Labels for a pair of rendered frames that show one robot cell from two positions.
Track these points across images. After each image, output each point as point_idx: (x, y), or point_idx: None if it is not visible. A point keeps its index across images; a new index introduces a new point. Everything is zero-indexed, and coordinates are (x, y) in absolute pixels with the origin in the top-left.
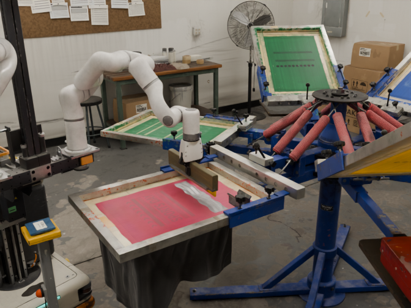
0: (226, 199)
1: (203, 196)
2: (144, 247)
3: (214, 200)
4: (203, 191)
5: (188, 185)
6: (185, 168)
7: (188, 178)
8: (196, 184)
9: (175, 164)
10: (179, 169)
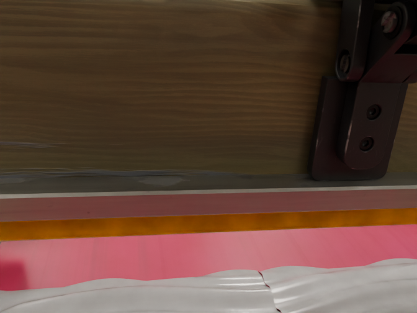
0: (359, 228)
1: (308, 289)
2: None
3: (380, 266)
4: (219, 267)
5: (85, 301)
6: (267, 124)
7: (395, 205)
8: (98, 264)
9: (30, 154)
10: (151, 181)
